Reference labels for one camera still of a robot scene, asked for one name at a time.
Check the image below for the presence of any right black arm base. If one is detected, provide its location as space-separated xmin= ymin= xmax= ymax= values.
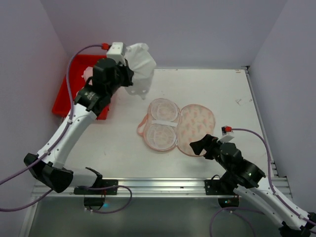
xmin=204 ymin=175 xmax=239 ymax=208

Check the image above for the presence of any pink bra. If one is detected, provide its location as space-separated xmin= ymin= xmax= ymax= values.
xmin=81 ymin=67 xmax=93 ymax=81

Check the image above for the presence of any red plastic tray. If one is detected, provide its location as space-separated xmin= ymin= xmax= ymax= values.
xmin=52 ymin=54 xmax=106 ymax=118

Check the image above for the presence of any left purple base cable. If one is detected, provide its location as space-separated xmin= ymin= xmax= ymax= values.
xmin=74 ymin=185 xmax=133 ymax=214

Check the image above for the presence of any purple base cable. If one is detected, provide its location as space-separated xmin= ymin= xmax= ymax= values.
xmin=209 ymin=206 xmax=272 ymax=237
xmin=74 ymin=185 xmax=133 ymax=214

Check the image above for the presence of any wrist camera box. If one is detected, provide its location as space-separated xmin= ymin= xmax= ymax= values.
xmin=219 ymin=126 xmax=234 ymax=143
xmin=106 ymin=42 xmax=126 ymax=65

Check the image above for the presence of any peach floral mesh laundry bag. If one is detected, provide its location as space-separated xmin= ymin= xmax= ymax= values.
xmin=137 ymin=98 xmax=215 ymax=157

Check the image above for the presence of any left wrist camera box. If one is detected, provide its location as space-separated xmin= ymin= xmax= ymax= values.
xmin=106 ymin=42 xmax=126 ymax=65

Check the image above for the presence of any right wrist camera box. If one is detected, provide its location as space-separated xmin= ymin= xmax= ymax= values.
xmin=219 ymin=126 xmax=234 ymax=143

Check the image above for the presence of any aluminium mounting rail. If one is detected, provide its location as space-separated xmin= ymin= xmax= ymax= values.
xmin=32 ymin=176 xmax=289 ymax=198

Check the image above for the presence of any white bra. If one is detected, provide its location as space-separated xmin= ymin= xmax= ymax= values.
xmin=125 ymin=43 xmax=156 ymax=100

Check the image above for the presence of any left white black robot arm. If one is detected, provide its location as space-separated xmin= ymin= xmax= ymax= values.
xmin=24 ymin=58 xmax=134 ymax=193

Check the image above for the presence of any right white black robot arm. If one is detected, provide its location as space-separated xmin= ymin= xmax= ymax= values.
xmin=190 ymin=134 xmax=316 ymax=237

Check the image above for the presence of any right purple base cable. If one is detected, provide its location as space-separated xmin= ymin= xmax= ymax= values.
xmin=209 ymin=206 xmax=272 ymax=237

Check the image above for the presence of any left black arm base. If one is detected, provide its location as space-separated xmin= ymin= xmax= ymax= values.
xmin=74 ymin=167 xmax=119 ymax=214

